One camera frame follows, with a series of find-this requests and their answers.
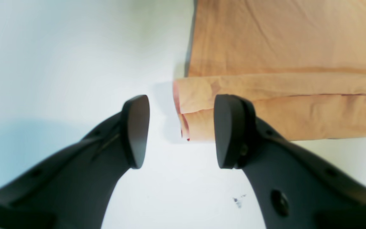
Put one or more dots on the peach T-shirt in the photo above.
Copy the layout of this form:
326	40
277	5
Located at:
302	63

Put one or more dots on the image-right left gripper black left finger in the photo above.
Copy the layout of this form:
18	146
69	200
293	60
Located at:
72	188

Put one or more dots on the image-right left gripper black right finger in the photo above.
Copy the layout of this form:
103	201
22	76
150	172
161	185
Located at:
295	188

